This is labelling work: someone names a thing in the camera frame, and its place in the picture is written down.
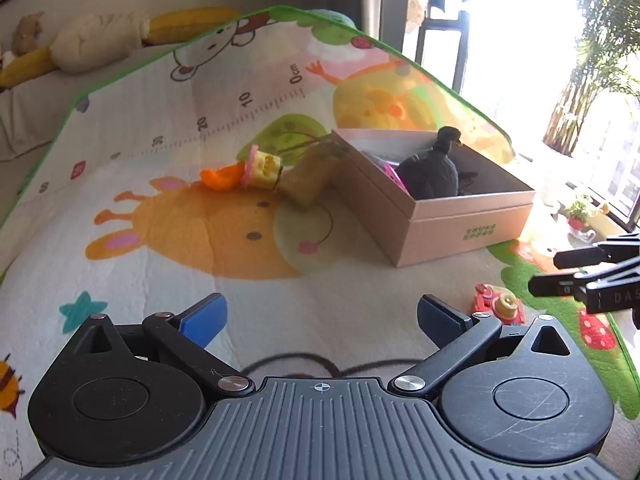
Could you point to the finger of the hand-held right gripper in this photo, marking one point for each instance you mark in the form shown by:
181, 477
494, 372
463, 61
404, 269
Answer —
585, 255
555, 285

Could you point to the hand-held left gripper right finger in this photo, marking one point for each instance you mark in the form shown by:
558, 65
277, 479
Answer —
440, 317

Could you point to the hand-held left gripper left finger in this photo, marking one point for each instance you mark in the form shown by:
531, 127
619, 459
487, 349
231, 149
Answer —
202, 317

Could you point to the pink cardboard box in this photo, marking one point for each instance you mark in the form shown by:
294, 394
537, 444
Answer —
450, 230

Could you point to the orange plastic shell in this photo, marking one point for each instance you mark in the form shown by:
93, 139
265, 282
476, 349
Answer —
220, 177

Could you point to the dark grey plush toy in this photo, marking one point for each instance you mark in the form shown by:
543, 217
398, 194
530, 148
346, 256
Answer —
430, 175

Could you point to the yellow and pink toy cup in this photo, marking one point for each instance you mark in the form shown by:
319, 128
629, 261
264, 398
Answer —
265, 170

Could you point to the tan plush toy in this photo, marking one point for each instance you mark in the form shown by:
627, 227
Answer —
307, 180

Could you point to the small potted plant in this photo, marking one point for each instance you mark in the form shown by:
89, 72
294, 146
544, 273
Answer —
577, 222

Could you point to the red and gold toy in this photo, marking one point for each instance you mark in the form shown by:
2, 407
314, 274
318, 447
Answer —
485, 305

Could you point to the cartoon play mat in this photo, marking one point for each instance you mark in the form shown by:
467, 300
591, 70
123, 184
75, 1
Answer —
150, 260

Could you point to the pink plastic toy net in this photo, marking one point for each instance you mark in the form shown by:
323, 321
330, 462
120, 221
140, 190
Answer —
394, 174

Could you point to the tall bamboo plant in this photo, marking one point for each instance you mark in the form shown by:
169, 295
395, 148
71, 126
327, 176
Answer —
590, 85

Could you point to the black metal rack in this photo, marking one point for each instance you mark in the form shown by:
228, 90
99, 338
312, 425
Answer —
467, 50

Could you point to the cream and yellow plush pillow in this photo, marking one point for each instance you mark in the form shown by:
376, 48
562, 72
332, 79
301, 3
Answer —
95, 42

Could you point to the cream hanging garment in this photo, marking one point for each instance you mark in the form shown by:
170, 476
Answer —
416, 10

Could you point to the teal cushion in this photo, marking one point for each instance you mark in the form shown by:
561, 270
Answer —
342, 19

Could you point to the small beige teddy plush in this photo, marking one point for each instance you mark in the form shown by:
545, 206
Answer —
27, 32

